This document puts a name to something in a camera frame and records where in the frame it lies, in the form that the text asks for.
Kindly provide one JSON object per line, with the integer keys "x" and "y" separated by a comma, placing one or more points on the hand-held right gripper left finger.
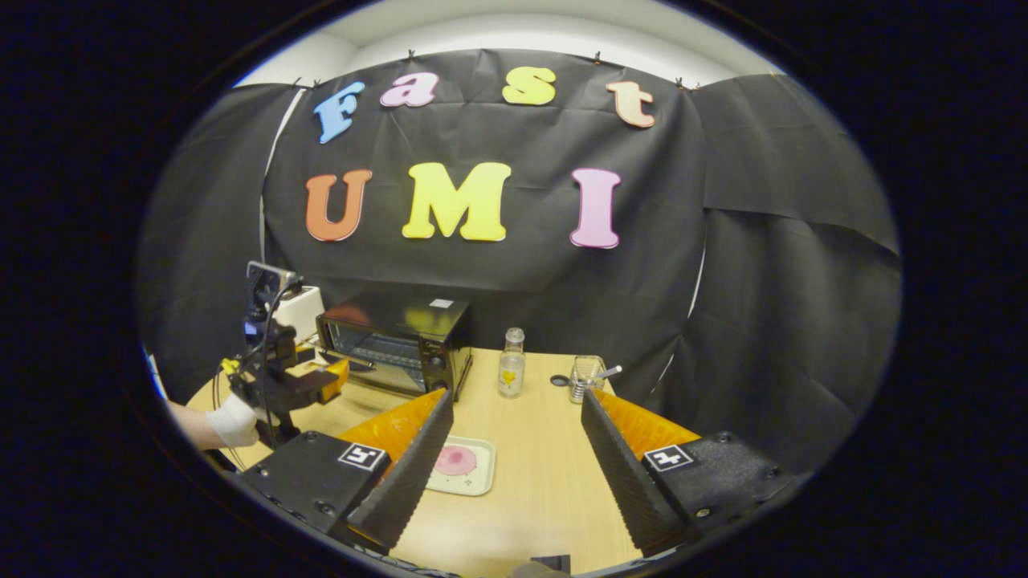
{"x": 405, "y": 482}

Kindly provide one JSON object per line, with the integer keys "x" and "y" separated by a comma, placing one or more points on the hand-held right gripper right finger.
{"x": 622, "y": 474}

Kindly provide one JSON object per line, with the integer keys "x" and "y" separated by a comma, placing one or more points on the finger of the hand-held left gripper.
{"x": 305, "y": 389}

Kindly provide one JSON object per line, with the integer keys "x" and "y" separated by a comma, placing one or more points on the pink ham slice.
{"x": 456, "y": 460}

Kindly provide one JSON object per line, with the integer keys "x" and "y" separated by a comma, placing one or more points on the white rectangular tray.
{"x": 482, "y": 479}

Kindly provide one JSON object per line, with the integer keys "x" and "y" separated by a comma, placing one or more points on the black electric oven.
{"x": 401, "y": 353}

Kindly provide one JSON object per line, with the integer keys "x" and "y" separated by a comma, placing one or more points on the striped straw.
{"x": 612, "y": 371}

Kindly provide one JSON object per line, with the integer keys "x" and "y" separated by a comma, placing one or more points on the clear bottle with yellow label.
{"x": 511, "y": 373}

